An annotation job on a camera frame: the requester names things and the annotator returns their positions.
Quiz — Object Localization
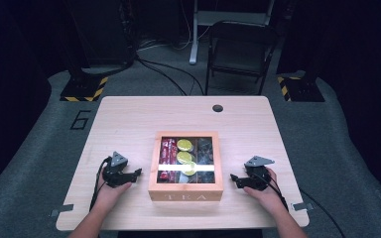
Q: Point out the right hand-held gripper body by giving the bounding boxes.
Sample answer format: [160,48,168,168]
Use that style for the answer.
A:
[243,155,276,192]

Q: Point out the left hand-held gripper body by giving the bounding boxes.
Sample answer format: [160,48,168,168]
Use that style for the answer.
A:
[102,151,129,188]

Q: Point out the wooden box with glass lid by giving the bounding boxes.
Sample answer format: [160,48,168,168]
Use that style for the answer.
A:
[148,130,225,202]

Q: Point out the person's right hand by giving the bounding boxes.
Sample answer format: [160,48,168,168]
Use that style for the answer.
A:
[243,168,287,216]

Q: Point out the person's left hand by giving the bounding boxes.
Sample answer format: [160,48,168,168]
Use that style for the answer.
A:
[93,173,133,212]

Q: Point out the bundle of red packets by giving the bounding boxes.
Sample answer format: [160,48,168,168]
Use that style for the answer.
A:
[159,137,179,183]

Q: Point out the pile of dark tea bags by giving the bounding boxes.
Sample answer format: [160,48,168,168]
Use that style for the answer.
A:
[195,137,215,183]

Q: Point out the green foil capsule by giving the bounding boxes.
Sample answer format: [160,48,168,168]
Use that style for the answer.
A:
[182,162,198,177]
[177,139,194,153]
[176,151,194,165]

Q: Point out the black yellow striped stand base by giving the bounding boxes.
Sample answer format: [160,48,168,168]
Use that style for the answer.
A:
[276,74,326,103]
[59,74,109,103]

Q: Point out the black folding chair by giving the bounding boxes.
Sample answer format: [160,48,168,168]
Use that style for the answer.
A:
[204,20,280,96]

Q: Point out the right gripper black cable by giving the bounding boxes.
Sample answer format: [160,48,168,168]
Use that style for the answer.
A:
[253,172,290,212]

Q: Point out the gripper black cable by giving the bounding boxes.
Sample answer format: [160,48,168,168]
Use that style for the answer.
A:
[253,172,290,212]
[88,156,113,212]

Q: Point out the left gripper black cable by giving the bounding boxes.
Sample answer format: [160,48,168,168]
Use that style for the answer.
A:
[88,156,113,212]

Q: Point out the grey metal bracket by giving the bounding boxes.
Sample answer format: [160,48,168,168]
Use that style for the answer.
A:
[291,201,315,212]
[50,203,75,218]

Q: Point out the black floor cables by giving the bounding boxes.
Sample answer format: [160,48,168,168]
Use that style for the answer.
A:
[134,55,206,97]

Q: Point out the white floor cables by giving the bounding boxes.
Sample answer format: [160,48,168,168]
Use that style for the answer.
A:
[138,26,211,53]

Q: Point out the white desk frame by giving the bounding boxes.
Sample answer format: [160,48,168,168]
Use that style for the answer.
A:
[189,0,276,65]

